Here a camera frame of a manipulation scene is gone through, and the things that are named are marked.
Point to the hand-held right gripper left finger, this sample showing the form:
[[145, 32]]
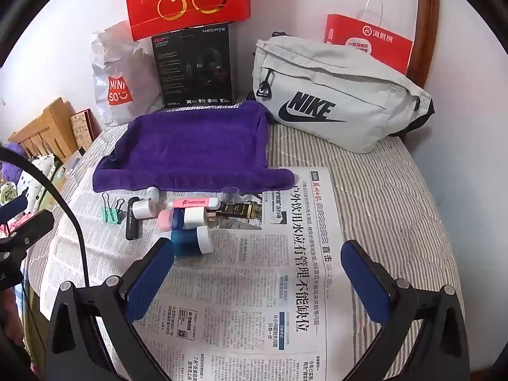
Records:
[[153, 270]]

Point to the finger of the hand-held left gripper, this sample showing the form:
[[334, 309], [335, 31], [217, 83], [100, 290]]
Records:
[[31, 228], [14, 206]]

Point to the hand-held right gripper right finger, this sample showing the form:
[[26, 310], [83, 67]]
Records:
[[365, 281]]

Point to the blue bottle with white cap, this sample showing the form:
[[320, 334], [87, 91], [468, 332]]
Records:
[[186, 242]]

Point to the black marker stick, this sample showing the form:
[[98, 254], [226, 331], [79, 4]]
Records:
[[133, 222]]

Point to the small white cylinder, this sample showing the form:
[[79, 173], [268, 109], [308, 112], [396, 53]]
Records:
[[143, 208]]

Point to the green binder clip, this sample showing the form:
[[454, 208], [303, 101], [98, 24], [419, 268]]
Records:
[[110, 214]]

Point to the dark lighter with gold label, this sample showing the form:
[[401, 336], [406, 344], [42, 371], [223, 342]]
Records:
[[238, 210]]

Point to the clear plastic cup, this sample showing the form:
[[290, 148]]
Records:
[[229, 195]]

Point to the green patterned cloth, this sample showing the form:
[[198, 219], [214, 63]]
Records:
[[8, 195]]

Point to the purple plush toy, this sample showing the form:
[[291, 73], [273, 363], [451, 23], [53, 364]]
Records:
[[10, 170]]

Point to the white spotted pillow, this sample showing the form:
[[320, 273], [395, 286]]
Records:
[[37, 178]]

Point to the pink puff with blue base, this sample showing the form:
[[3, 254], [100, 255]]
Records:
[[164, 220]]

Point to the white charger plug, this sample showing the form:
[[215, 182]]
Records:
[[194, 217]]

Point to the small grey cylinder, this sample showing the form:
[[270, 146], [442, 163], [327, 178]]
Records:
[[153, 193]]

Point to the pink highlighter pen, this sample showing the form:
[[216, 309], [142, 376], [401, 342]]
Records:
[[194, 203]]

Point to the wooden headboard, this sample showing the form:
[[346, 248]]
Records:
[[47, 127]]

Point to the newspaper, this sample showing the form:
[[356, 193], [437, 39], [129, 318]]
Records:
[[246, 293]]

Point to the brown patterned book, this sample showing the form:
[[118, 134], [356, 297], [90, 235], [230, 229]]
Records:
[[81, 127]]

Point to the purple towel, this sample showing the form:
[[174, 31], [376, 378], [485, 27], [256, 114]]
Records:
[[190, 147]]

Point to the white plastic bag red label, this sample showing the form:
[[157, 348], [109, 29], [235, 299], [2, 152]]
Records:
[[119, 67]]

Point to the grey waist bag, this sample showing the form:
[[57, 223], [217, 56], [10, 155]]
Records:
[[337, 87]]

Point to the black product box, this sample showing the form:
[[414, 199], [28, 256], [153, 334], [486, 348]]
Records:
[[190, 67]]

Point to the brown wooden post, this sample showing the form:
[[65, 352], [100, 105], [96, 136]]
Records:
[[424, 27]]

